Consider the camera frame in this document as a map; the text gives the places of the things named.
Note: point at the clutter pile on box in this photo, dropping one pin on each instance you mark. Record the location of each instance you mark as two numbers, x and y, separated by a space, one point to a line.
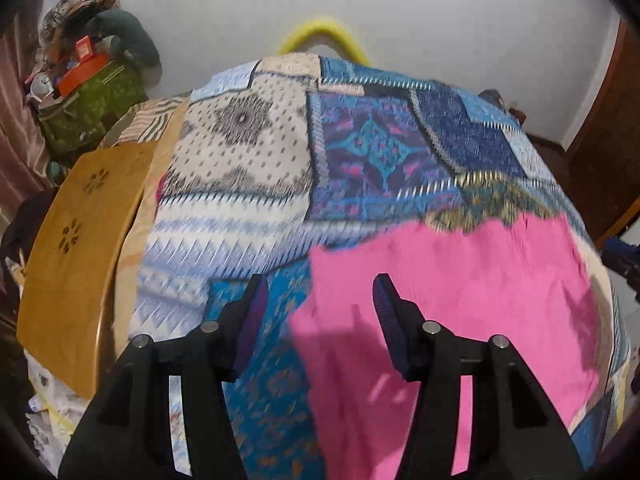
92 52

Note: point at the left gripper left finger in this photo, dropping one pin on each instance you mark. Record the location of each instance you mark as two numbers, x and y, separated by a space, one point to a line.
125 432

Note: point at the striped pink curtain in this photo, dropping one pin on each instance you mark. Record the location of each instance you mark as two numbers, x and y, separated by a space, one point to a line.
24 153

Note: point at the blue patchwork bedspread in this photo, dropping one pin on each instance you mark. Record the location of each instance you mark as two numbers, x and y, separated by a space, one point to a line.
274 157

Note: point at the brown wooden door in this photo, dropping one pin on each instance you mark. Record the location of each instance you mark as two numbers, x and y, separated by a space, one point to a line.
604 157

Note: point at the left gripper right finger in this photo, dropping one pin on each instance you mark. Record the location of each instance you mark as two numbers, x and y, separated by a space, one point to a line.
516 432

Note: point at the yellow foam arch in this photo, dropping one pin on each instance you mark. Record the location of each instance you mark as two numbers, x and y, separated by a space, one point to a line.
325 28

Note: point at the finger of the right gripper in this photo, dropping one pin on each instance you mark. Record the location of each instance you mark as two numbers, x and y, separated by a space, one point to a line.
623 259

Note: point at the green storage box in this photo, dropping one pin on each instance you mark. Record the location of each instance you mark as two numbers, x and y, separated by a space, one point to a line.
81 120

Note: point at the pink knit sweater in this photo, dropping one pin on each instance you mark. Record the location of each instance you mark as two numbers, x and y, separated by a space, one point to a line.
526 281

